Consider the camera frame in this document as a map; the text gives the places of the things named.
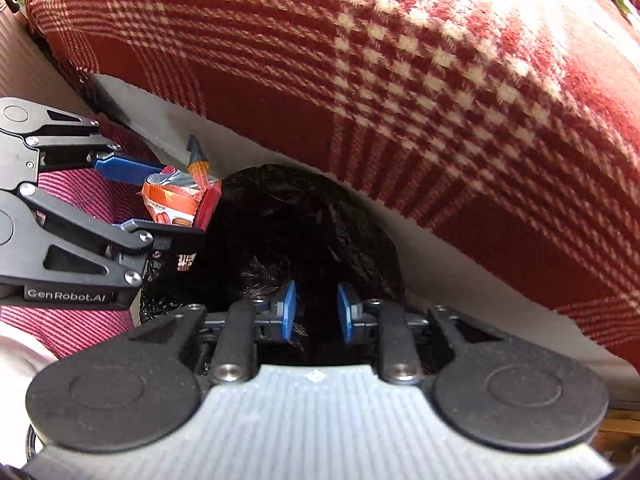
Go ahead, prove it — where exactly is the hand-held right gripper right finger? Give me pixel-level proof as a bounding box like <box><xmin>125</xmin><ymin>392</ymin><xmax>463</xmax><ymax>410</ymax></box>
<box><xmin>336</xmin><ymin>282</ymin><xmax>508</xmax><ymax>386</ymax></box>

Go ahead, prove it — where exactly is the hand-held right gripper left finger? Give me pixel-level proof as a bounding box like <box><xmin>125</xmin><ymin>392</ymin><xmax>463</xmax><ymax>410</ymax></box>
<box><xmin>127</xmin><ymin>280</ymin><xmax>299</xmax><ymax>384</ymax></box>

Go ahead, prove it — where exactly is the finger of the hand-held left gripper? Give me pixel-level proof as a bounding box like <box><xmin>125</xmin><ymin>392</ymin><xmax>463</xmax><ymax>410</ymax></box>
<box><xmin>27</xmin><ymin>107</ymin><xmax>168</xmax><ymax>187</ymax></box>
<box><xmin>0</xmin><ymin>183</ymin><xmax>207</xmax><ymax>288</ymax></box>

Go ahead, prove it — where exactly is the orange snack wrapper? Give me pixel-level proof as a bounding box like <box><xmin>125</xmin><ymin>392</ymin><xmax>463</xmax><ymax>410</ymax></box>
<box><xmin>141</xmin><ymin>135</ymin><xmax>224</xmax><ymax>272</ymax></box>

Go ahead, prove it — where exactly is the black trash bag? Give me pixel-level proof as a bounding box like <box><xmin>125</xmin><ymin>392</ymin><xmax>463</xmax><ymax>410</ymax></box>
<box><xmin>139</xmin><ymin>162</ymin><xmax>408</xmax><ymax>367</ymax></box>

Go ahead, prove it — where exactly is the red plaid blanket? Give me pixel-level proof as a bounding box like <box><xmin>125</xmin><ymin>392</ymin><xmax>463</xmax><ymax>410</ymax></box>
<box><xmin>27</xmin><ymin>0</ymin><xmax>640</xmax><ymax>356</ymax></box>

